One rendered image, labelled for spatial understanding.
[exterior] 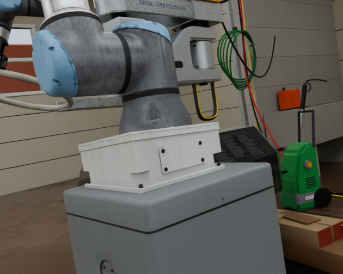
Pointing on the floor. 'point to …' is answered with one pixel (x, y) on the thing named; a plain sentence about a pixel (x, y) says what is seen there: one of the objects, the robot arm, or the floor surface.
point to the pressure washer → (302, 175)
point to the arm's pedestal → (180, 226)
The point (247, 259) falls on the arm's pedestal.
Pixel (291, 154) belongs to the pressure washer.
